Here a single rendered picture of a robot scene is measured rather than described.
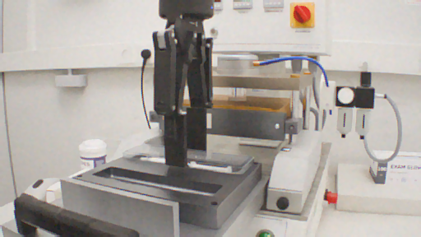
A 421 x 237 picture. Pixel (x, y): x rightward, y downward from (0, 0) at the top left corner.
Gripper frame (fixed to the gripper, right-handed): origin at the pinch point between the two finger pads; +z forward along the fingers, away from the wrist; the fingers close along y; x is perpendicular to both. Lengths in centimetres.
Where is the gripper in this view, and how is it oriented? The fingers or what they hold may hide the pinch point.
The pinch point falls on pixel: (187, 138)
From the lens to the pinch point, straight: 47.8
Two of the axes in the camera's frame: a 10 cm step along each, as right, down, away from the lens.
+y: -4.0, 1.5, -9.1
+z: 0.0, 9.9, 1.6
